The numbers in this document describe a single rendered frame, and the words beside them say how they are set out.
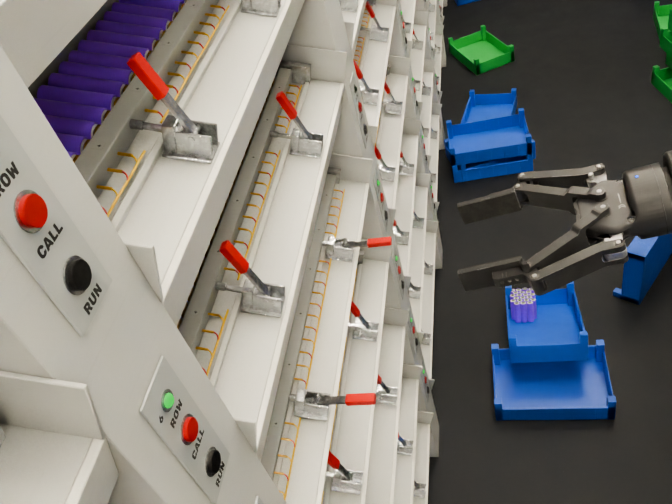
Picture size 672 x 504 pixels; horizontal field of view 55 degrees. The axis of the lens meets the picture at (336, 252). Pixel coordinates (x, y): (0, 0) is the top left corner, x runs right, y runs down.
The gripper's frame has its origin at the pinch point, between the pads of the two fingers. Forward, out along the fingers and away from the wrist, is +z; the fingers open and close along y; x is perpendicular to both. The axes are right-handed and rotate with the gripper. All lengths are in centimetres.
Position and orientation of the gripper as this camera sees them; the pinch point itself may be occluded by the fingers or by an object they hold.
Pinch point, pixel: (477, 241)
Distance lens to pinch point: 76.2
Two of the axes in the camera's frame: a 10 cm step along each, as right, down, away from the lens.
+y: 1.3, -7.0, 7.0
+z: -8.9, 2.2, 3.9
